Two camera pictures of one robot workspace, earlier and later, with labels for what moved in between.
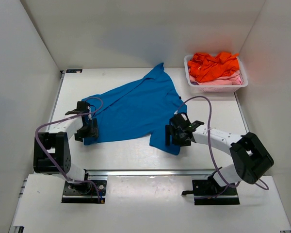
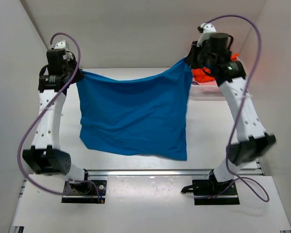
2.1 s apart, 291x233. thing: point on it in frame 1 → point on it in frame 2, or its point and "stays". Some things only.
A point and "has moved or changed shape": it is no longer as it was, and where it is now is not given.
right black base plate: (209, 192) stays
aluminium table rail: (148, 172) stays
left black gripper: (92, 128) → (75, 73)
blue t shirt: (141, 107) has moved or changed shape
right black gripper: (169, 135) → (192, 58)
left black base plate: (84, 192) stays
